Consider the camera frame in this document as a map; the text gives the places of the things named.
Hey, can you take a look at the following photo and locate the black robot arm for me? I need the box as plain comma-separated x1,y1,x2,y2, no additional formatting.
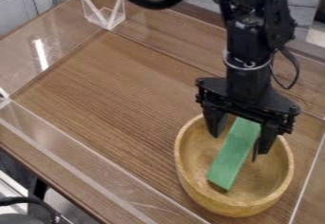
195,0,299,156

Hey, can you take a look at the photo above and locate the black cable under table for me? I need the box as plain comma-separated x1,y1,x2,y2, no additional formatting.
0,196,62,224

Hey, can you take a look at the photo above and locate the black table leg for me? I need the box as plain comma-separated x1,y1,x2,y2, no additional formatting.
28,178,48,200

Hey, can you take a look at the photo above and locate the clear acrylic front wall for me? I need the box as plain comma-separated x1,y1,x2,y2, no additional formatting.
0,99,208,224

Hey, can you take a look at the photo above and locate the green rectangular block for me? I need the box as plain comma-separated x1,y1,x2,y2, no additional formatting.
205,118,262,191

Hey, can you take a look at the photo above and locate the brown wooden bowl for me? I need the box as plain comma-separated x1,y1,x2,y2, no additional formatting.
173,115,294,217

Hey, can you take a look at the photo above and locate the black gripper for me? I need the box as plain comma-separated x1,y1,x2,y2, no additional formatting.
195,77,300,160

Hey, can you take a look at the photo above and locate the clear acrylic corner bracket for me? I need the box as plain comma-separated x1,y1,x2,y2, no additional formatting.
81,0,125,30

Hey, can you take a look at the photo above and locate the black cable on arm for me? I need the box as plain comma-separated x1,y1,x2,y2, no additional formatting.
267,46,302,91

